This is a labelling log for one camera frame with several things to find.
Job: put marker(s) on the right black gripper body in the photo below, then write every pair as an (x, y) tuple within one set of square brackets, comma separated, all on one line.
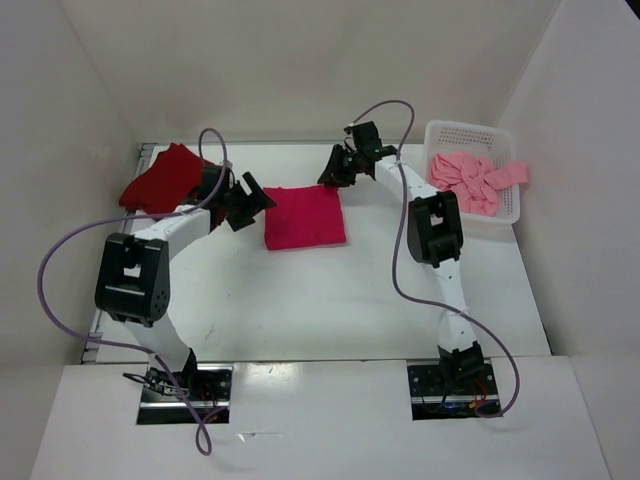
[(355, 158)]

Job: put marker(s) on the dark red t shirt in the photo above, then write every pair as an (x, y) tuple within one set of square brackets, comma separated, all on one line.
[(172, 180)]

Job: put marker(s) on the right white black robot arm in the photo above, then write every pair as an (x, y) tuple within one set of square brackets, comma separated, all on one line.
[(431, 227)]

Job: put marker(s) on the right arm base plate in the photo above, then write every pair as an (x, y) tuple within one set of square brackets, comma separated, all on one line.
[(431, 399)]

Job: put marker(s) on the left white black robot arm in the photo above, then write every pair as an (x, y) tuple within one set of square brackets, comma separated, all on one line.
[(134, 286)]

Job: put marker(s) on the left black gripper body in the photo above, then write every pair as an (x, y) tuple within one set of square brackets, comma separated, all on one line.
[(239, 206)]

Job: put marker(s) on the light pink t shirt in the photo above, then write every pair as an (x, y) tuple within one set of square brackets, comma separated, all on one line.
[(475, 180)]

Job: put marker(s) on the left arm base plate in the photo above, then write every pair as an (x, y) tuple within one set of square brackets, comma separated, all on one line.
[(160, 405)]

